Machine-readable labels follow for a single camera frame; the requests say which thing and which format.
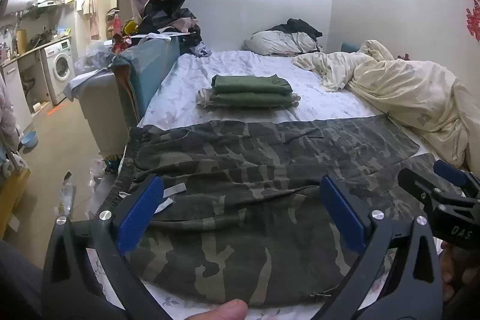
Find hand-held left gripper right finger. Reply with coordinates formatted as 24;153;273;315
319;175;445;320

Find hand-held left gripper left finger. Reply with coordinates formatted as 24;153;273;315
41;174;166;320

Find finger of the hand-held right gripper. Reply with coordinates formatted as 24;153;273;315
397;167;442;209
433;160;480;198

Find camouflage pants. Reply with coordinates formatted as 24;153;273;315
98;115;466;307

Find folded green pants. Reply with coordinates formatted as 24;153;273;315
209;92;292;108
211;74;293;95

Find person's right hand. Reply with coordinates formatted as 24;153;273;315
440;241;480;303

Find person's left hand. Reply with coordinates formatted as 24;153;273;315
180;299;249;320

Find clear plastic bottle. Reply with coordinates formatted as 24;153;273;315
57;184;76;216

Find cream duvet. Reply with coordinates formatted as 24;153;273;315
292;40;480;171

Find light grey cabinet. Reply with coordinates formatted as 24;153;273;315
63;68;126;160

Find floral white bed sheet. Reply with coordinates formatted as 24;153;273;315
86;50;480;320

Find teal pillow orange trim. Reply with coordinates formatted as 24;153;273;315
112;38;181;120

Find clear plastic bags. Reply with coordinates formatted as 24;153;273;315
74;40;114;74

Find lilac quilted jacket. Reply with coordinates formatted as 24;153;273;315
0;74;20;154

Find white washing machine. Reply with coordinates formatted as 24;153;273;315
40;39;76;106

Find pale crumpled pillow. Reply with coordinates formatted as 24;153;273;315
244;31;319;56

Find black garment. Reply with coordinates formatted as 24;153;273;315
266;19;323;43

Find pile of dark clothes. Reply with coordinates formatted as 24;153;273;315
131;0;211;58

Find kitchen counter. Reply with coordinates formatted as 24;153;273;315
0;35;73;135

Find pink hanging towel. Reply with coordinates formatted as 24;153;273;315
82;0;100;40

